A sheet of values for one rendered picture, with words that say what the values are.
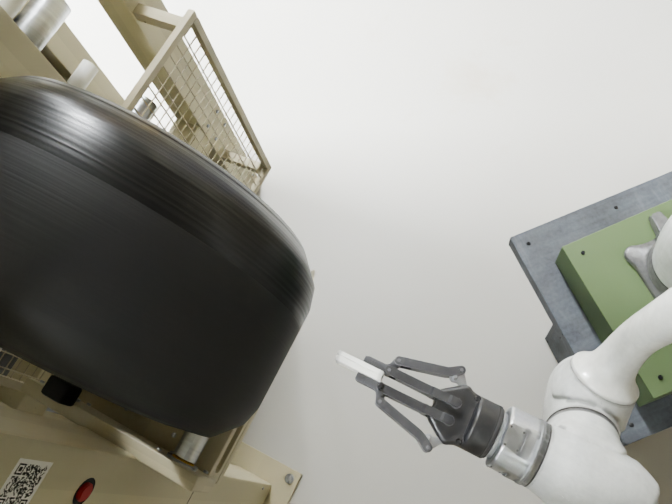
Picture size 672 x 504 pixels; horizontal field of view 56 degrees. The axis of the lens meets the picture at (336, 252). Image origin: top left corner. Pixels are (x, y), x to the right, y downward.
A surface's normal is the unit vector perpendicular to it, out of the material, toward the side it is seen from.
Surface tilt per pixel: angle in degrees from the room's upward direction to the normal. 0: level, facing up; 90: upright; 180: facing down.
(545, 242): 0
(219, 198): 49
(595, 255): 4
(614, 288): 4
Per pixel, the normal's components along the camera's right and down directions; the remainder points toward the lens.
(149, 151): 0.39, -0.39
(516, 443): -0.03, -0.33
